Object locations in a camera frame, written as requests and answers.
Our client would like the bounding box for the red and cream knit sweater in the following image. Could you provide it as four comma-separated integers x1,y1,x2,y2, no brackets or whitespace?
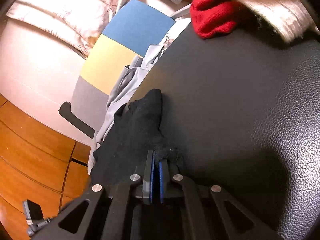
190,0,319,44

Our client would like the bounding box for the grey yellow blue chair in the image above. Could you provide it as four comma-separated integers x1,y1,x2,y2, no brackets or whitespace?
59,0,190,145

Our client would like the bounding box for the light grey hoodie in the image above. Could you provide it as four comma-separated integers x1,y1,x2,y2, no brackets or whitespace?
87,27,176,174

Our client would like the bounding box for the black knit sweater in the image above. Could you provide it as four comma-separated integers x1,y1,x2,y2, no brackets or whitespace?
90,89,185,187

